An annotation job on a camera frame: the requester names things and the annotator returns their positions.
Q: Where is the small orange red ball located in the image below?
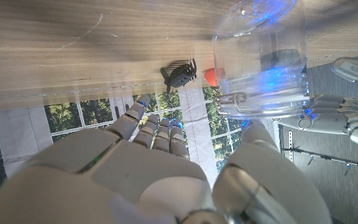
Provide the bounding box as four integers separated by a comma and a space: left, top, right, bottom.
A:
203, 67, 226, 88

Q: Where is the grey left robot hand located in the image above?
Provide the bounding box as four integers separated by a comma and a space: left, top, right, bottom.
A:
273, 57, 358, 153

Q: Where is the clear glass hinged jar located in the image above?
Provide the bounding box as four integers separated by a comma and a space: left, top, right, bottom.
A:
211, 0, 311, 121

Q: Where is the black hair clip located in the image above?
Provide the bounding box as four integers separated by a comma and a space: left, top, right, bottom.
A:
160, 58, 198, 94

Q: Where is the printed window backdrop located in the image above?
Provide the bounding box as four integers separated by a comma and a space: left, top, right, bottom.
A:
0, 86, 279, 206

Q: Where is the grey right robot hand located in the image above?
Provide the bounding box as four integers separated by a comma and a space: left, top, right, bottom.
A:
0, 93, 334, 224

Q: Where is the white perforated wall strip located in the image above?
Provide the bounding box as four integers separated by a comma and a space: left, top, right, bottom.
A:
287, 130, 294, 162

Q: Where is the black wall rail with clips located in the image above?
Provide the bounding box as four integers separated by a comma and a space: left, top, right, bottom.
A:
280, 146, 358, 174

